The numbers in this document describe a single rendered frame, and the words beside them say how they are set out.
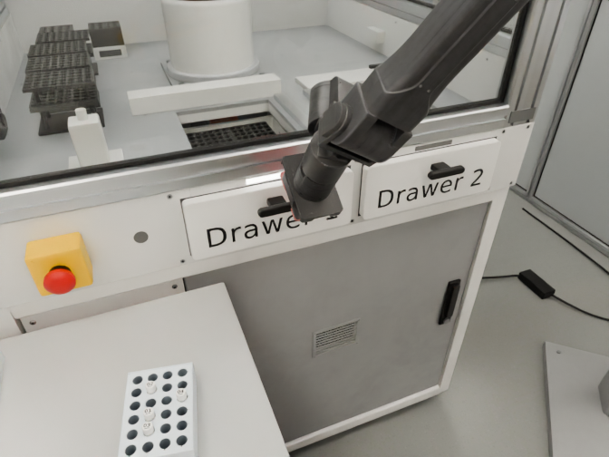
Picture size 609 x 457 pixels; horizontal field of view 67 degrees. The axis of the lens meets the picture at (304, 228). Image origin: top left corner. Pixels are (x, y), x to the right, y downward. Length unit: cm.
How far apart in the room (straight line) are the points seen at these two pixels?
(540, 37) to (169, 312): 78
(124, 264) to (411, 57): 53
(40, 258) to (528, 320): 168
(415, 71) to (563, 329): 161
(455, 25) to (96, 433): 62
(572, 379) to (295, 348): 102
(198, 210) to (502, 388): 126
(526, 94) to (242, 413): 74
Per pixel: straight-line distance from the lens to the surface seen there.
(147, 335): 77
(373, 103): 50
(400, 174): 85
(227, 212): 74
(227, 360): 71
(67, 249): 72
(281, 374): 113
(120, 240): 76
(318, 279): 95
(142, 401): 65
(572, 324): 203
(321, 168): 57
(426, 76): 49
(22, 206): 74
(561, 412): 170
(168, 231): 76
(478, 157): 95
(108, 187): 71
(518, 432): 165
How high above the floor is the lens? 131
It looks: 36 degrees down
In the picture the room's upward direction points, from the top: straight up
